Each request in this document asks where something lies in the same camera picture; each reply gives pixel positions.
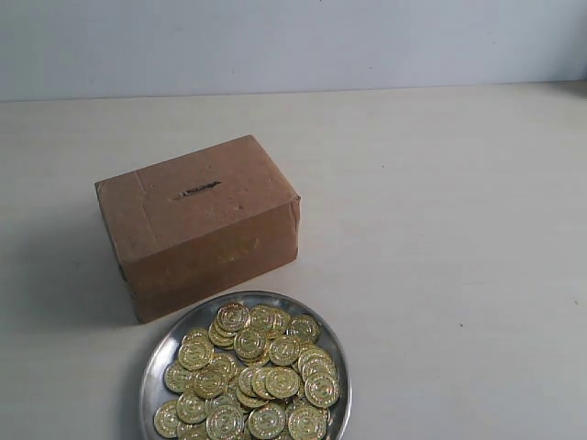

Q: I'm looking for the gold coin far left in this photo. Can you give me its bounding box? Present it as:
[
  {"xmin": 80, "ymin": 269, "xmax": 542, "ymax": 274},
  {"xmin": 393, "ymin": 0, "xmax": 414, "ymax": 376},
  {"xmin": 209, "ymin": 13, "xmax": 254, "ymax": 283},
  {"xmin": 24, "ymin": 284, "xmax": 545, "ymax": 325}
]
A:
[{"xmin": 163, "ymin": 361, "xmax": 195, "ymax": 394}]

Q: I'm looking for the gold coin back right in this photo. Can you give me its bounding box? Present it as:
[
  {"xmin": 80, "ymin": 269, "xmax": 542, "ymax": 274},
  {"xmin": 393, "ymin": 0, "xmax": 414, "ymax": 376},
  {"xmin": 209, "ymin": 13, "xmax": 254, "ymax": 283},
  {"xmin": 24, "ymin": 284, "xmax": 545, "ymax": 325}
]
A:
[{"xmin": 286, "ymin": 313, "xmax": 320, "ymax": 343}]

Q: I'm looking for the gold coin left upper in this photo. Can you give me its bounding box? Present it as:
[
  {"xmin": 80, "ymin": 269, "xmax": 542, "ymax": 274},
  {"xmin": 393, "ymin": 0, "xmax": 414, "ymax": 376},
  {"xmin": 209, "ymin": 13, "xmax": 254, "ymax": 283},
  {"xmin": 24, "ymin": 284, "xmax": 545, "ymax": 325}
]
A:
[{"xmin": 178, "ymin": 340, "xmax": 214, "ymax": 370}]

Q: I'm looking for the gold coin front centre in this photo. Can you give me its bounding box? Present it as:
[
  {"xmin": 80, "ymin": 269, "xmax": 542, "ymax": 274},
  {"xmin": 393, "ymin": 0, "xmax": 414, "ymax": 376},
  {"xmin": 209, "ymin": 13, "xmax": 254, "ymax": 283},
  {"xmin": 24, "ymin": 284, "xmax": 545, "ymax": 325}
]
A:
[{"xmin": 248, "ymin": 403, "xmax": 286, "ymax": 439}]

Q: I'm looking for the gold coin top back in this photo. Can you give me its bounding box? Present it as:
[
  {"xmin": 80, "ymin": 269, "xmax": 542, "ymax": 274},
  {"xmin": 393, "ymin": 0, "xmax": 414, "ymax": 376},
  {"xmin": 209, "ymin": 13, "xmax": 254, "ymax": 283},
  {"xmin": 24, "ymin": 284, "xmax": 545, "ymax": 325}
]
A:
[{"xmin": 216, "ymin": 302, "xmax": 249, "ymax": 333}]

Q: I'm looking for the gold coin front left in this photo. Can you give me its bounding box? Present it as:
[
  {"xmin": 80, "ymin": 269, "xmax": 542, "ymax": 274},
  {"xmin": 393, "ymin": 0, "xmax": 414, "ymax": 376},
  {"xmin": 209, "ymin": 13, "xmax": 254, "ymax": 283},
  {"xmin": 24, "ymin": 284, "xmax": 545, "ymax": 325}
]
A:
[{"xmin": 176, "ymin": 390, "xmax": 206, "ymax": 424}]

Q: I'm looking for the gold coin front right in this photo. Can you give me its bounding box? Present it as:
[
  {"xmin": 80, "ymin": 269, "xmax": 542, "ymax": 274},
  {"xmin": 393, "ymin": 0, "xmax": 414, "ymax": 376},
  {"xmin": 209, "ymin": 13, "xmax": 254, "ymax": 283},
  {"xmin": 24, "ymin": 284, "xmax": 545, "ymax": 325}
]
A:
[{"xmin": 288, "ymin": 406, "xmax": 327, "ymax": 440}]

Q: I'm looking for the gold coin right edge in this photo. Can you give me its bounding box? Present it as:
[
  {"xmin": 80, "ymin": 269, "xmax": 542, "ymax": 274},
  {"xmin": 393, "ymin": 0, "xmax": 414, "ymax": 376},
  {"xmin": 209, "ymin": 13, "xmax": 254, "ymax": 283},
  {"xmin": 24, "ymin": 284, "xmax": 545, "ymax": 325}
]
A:
[{"xmin": 305, "ymin": 372, "xmax": 340, "ymax": 408}]

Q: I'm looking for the gold coin centre large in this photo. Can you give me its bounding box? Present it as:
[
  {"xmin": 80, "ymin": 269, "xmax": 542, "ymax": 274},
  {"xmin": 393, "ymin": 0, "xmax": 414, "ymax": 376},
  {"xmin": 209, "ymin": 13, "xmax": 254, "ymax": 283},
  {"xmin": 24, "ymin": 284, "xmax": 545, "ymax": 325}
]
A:
[{"xmin": 265, "ymin": 367, "xmax": 300, "ymax": 399}]

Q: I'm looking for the gold coin centre top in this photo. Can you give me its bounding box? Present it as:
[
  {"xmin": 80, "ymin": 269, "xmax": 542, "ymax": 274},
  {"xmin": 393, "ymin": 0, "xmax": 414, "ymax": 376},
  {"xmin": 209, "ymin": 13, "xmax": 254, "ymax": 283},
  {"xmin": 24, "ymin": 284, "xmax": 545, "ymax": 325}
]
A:
[{"xmin": 234, "ymin": 327, "xmax": 267, "ymax": 359}]

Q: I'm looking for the brown cardboard box with slot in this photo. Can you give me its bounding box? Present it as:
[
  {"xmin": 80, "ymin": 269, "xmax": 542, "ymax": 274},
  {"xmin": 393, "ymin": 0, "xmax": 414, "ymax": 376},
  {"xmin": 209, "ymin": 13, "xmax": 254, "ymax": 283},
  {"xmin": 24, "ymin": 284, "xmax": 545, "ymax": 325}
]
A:
[{"xmin": 94, "ymin": 135, "xmax": 301, "ymax": 323}]

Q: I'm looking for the round steel plate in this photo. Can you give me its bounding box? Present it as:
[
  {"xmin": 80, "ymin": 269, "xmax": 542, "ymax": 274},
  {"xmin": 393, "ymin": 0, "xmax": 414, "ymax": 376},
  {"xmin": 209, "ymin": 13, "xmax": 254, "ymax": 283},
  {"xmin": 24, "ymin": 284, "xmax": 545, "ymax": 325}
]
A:
[{"xmin": 138, "ymin": 291, "xmax": 352, "ymax": 439}]

